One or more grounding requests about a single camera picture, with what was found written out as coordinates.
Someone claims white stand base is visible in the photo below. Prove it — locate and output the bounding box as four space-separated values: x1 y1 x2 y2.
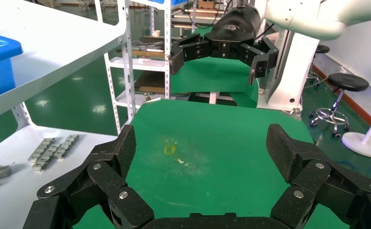
341 53 371 159

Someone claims wooden board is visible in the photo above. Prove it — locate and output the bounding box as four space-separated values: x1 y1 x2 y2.
117 49 166 59

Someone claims white robot torso column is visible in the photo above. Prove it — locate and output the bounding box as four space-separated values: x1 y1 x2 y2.
257 30 320 119

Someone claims brown board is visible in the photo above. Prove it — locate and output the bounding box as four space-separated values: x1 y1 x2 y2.
134 71 167 94

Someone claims green work table cloth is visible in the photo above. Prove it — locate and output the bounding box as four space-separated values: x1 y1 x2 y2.
72 99 352 229

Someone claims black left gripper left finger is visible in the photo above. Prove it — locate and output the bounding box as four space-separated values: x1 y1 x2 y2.
22 124 155 229

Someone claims small blue plastic bin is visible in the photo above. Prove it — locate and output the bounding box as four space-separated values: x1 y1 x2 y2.
139 0 189 9

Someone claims wooden workbench frame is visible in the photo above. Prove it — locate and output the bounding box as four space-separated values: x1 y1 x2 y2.
171 0 227 31

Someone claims white perforated rack post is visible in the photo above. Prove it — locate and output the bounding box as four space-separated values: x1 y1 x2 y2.
117 0 136 125
11 102 33 131

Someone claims white shelf board with parts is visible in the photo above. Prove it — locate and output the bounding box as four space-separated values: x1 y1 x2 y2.
0 125 118 229

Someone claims white perforated storage rack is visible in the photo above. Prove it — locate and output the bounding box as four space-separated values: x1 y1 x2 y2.
93 0 174 135

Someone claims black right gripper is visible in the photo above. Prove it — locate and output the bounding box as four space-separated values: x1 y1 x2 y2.
169 3 279 86

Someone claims green draped table cloth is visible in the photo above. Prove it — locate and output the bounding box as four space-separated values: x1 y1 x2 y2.
171 27 260 109

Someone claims white wide shelf board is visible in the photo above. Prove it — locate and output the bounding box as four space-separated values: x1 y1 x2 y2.
0 0 127 125

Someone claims pile of metal parts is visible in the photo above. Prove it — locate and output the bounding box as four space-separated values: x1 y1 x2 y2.
131 36 165 54

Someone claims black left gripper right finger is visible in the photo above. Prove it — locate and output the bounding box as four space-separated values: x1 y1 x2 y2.
265 123 371 229

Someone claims black round stool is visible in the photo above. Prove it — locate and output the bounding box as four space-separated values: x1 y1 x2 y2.
307 44 331 88
309 73 370 139

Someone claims silver linked metal part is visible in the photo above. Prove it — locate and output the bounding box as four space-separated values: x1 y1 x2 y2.
32 144 62 172
53 134 80 159
27 137 56 163

